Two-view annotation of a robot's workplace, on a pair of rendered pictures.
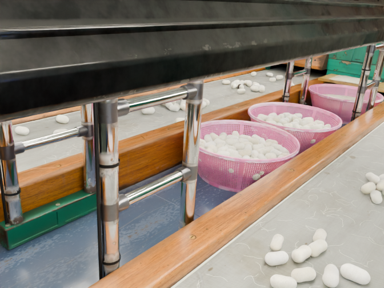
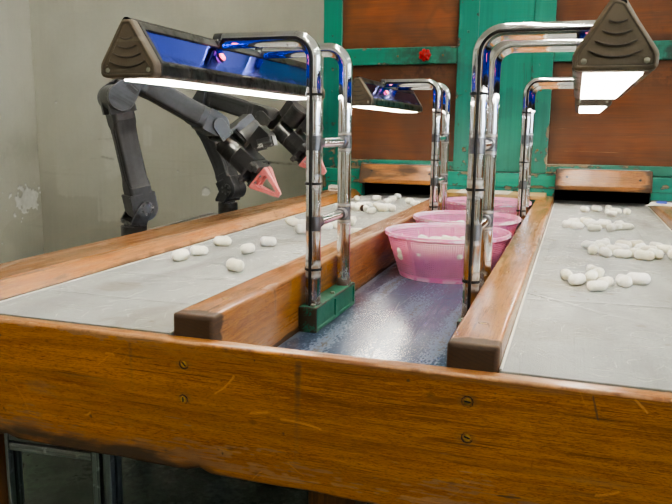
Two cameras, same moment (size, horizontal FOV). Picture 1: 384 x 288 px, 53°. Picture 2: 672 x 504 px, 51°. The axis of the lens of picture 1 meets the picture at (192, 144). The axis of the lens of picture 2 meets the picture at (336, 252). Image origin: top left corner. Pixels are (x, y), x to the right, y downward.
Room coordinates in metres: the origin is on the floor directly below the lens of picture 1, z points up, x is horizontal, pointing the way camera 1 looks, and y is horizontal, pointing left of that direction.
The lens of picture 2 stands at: (-0.47, 0.60, 0.98)
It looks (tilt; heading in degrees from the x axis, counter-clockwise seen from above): 10 degrees down; 341
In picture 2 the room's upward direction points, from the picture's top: 1 degrees clockwise
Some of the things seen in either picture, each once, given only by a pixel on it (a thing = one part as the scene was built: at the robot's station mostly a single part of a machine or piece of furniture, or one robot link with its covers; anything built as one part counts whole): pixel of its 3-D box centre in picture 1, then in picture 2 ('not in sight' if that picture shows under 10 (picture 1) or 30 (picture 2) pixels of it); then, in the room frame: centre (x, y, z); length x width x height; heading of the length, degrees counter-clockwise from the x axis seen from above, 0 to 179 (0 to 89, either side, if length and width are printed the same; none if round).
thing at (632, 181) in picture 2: not in sight; (602, 180); (1.44, -0.99, 0.83); 0.30 x 0.06 x 0.07; 52
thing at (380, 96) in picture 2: not in sight; (388, 96); (1.47, -0.23, 1.08); 0.62 x 0.08 x 0.07; 142
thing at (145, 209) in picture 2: not in sight; (136, 212); (1.31, 0.49, 0.77); 0.09 x 0.06 x 0.06; 15
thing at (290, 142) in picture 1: (240, 155); (446, 252); (0.86, -0.12, 0.72); 0.27 x 0.27 x 0.10
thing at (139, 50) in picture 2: not in sight; (239, 68); (0.70, 0.36, 1.08); 0.62 x 0.08 x 0.07; 142
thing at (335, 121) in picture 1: (291, 130); (465, 234); (1.08, -0.29, 0.72); 0.27 x 0.27 x 0.10
